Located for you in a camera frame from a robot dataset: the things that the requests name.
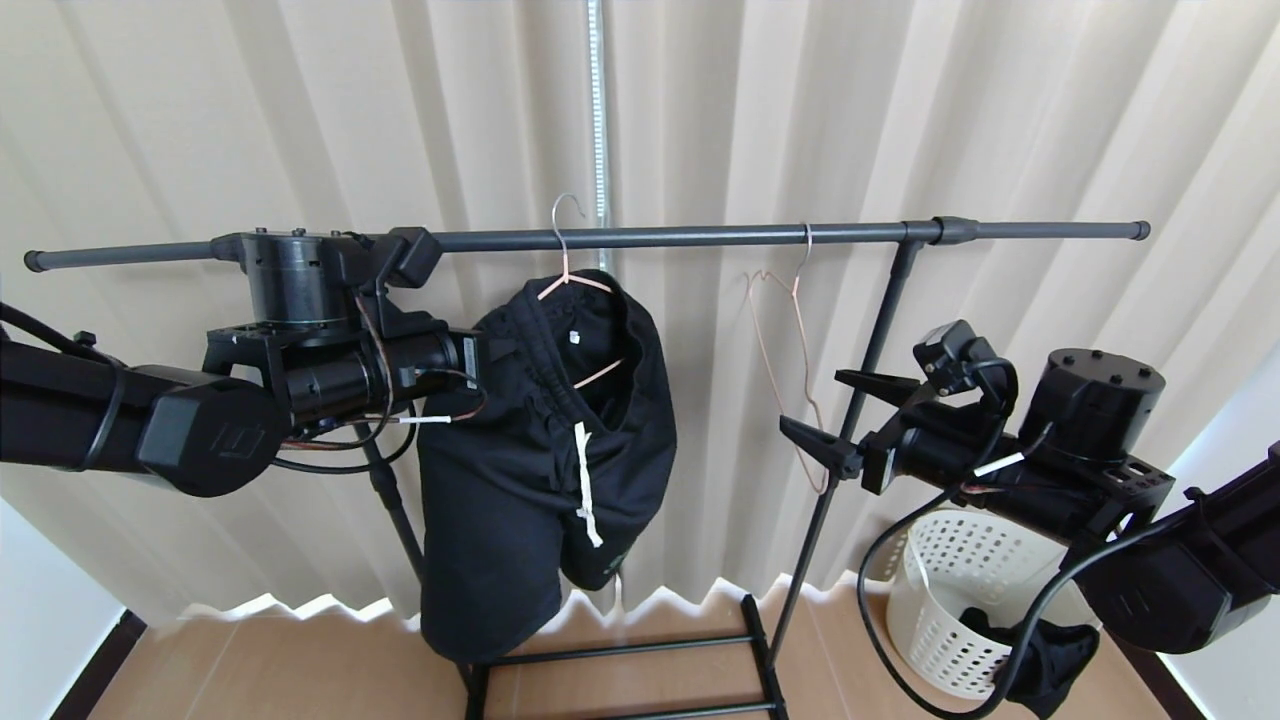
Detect black shorts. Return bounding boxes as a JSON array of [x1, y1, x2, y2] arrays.
[[415, 268, 679, 663]]

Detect white laundry basket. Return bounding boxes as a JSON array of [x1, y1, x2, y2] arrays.
[[885, 508, 1101, 699]]

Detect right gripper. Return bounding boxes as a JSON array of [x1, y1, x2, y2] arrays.
[[779, 369, 1041, 496]]

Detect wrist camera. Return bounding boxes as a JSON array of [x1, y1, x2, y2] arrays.
[[350, 227, 446, 341], [913, 320, 1021, 411]]

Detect black clothes rack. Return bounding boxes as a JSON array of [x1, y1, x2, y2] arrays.
[[25, 216, 1151, 720]]

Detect beige curtain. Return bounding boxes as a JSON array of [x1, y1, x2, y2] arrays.
[[0, 0, 1280, 626]]

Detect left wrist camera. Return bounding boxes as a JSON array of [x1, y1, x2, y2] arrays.
[[350, 227, 446, 341]]

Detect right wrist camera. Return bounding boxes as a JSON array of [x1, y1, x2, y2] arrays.
[[913, 320, 1021, 411]]

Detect black garment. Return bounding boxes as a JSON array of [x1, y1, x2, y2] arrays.
[[985, 607, 1101, 720]]

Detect pink clothes hanger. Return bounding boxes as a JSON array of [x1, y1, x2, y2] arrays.
[[745, 224, 831, 496], [538, 193, 626, 391]]

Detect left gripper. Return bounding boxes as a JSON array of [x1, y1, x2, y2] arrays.
[[345, 325, 491, 416]]

